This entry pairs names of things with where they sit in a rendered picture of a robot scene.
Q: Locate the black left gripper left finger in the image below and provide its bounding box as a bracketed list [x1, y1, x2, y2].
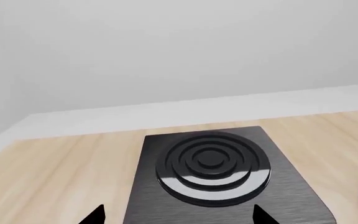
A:
[77, 203, 106, 224]

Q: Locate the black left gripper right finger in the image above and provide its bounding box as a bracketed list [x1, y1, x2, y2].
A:
[252, 203, 287, 224]

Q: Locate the black stove plate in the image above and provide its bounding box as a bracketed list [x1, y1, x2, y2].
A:
[122, 125, 337, 224]

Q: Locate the black ringed stove burner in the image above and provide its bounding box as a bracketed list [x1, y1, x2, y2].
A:
[155, 131, 273, 207]

